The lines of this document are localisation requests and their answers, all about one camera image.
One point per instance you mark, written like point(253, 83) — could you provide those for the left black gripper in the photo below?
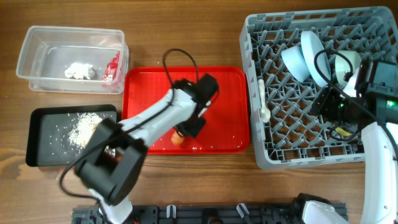
point(196, 134)

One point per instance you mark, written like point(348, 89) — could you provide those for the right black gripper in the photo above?
point(323, 104)

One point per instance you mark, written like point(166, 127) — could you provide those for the yellow plastic cup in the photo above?
point(342, 132)

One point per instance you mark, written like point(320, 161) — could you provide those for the mint green bowl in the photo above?
point(342, 66)

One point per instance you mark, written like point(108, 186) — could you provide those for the light blue bowl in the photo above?
point(294, 61)

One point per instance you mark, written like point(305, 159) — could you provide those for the orange carrot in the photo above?
point(177, 139)

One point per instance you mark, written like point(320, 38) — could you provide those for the light blue plate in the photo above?
point(311, 45)

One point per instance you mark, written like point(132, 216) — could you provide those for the white plastic spoon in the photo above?
point(265, 112)

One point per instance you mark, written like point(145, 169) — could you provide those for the red sauce packet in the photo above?
point(110, 73)

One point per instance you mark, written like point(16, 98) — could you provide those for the rice and food scraps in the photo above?
point(68, 134)

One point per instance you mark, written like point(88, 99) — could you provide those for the white napkin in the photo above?
point(80, 71)

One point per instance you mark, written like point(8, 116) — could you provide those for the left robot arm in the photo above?
point(110, 166)

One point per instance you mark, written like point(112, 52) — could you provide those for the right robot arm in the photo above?
point(369, 100)

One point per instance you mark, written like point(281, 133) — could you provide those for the grey dishwasher rack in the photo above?
point(293, 137)

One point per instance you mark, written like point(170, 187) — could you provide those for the red serving tray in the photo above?
point(226, 130)

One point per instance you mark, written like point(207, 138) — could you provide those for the clear plastic bin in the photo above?
point(47, 51)

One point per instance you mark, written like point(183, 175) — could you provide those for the black plastic tray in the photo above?
point(36, 154)

